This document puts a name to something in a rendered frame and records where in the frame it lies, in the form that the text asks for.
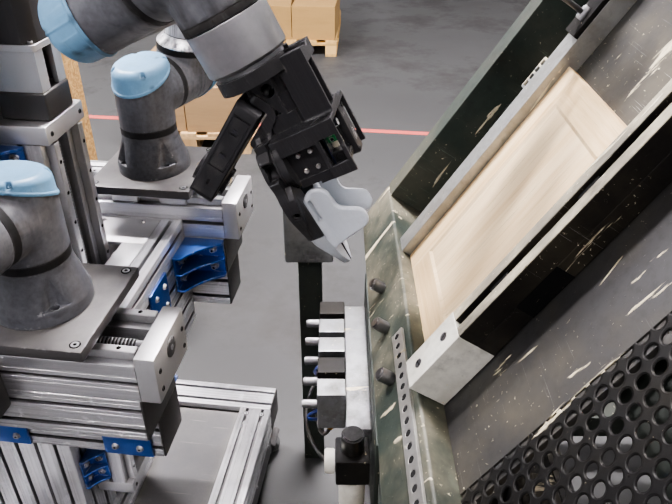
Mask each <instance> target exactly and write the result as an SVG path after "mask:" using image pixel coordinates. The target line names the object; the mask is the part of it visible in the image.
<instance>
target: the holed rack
mask: <svg viewBox="0 0 672 504"><path fill-rule="evenodd" d="M392 345H393V354H394V363H395V372H396V382H397V391H398V400H399V410H400V419H401V428H402V438H403V447H404V456H405V466H406V475H407V484H408V493H409V503H410V504H427V502H426V494H425V487H424V479H423V472H422V464H421V457H420V449H419V442H418V434H417V426H416V419H415V411H414V404H413V396H412V389H410V388H409V381H408V373H407V365H406V362H407V361H408V358H407V351H406V343H405V336H404V329H403V328H402V327H401V328H400V329H399V330H398V331H397V332H396V333H395V335H394V336H393V337H392Z"/></svg>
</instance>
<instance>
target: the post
mask: <svg viewBox="0 0 672 504"><path fill-rule="evenodd" d="M298 280H299V307H300V335H301V362H302V389H303V399H307V396H308V393H309V390H310V388H311V386H304V385H303V378H304V377H315V375H314V373H313V371H314V369H315V367H316V366H317V365H305V364H304V357H305V356H318V345H306V344H305V338H306V337H318V338H319V327H307V326H306V320H307V319H319V311H320V302H323V295H322V262H298ZM319 320H320V319H319ZM310 399H316V400H317V386H315V388H314V390H313V392H312V395H311V398H310ZM308 425H309V429H310V433H311V436H312V438H313V440H314V442H315V444H316V445H317V447H318V448H319V450H320V451H321V453H322V454H323V455H324V436H323V435H321V434H320V432H319V431H318V428H317V425H316V421H309V420H308ZM304 444H305V458H320V457H319V455H318V454H317V453H316V451H315V450H314V448H313V446H312V445H311V443H310V440H309V438H308V436H307V432H306V429H305V422H304Z"/></svg>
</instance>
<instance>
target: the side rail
mask: <svg viewBox="0 0 672 504"><path fill-rule="evenodd" d="M577 13H578V12H577V11H575V10H574V9H573V8H571V7H570V6H569V5H567V4H566V3H565V2H563V1H562V0H531V1H530V2H529V4H528V5H527V6H526V7H525V9H524V10H523V11H522V13H521V14H520V15H519V17H518V18H517V19H516V20H515V22H514V23H513V24H512V26H511V27H510V28H509V30H508V31H507V32H506V33H505V35H504V36H503V37H502V39H501V40H500V41H499V42H498V44H497V45H496V46H495V48H494V49H493V50H492V52H491V53H490V54H489V55H488V57H487V58H486V59H485V61H484V62H483V63H482V65H481V66H480V67H479V68H478V70H477V71H476V72H475V74H474V75H473V76H472V78H471V79H470V80H469V81H468V83H467V84H466V85H465V87H464V88H463V89H462V91H461V92H460V93H459V94H458V96H457V97H456V98H455V100H454V101H453V102H452V104H451V105H450V106H449V107H448V109H447V110H446V111H445V113H444V114H443V115H442V117H441V118H440V119H439V120H438V122H437V123H436V124H435V126H434V127H433V128H432V129H431V131H430V132H429V133H428V135H427V136H426V137H425V139H424V140H423V141H422V142H421V144H420V145H419V146H418V148H417V149H416V150H415V152H414V153H413V154H412V155H411V157H410V158H409V159H408V161H407V162H406V163H405V165H404V166H403V167H402V168H401V170H400V171H399V172H398V174H397V175H396V176H395V178H394V179H393V180H392V181H391V183H390V192H391V196H393V197H395V198H396V199H398V200H400V201H402V202H403V203H405V204H407V205H408V206H410V207H412V208H413V209H415V210H417V211H419V212H420V213H422V211H423V210H424V209H425V208H426V207H427V205H428V204H429V203H430V202H431V201H432V199H433V198H434V197H435V196H436V194H437V193H438V192H439V191H440V190H441V188H442V187H443V186H444V185H445V183H446V182H447V181H448V180H449V179H450V177H451V176H452V175H453V174H454V172H455V171H456V170H457V169H458V168H459V166H460V165H461V164H462V163H463V161H464V160H465V159H466V158H467V157H468V155H469V154H470V153H471V152H472V150H473V149H474V148H475V147H476V146H477V144H478V143H479V142H480V141H481V140H482V138H483V137H484V136H485V135H486V133H487V132H488V128H489V126H490V125H491V124H492V123H493V121H494V120H495V119H496V118H497V117H498V115H499V114H500V113H501V112H502V110H503V109H504V108H505V107H506V106H507V104H508V103H509V102H513V100H514V99H515V98H516V97H517V96H518V94H519V93H520V92H521V91H522V89H523V88H522V86H521V85H522V84H523V83H524V82H525V80H526V79H527V78H528V77H529V75H530V74H531V73H532V72H533V71H534V69H535V68H536V67H537V66H538V64H539V63H540V62H541V61H542V60H543V58H544V57H545V56H546V57H547V58H549V57H550V55H551V54H552V53H553V52H554V50H555V49H556V48H557V47H558V46H559V44H560V43H561V42H562V41H563V39H564V38H565V37H566V36H567V35H568V33H569V32H568V31H566V28H567V27H568V25H569V24H570V23H571V22H572V20H573V19H574V18H575V17H576V14H577Z"/></svg>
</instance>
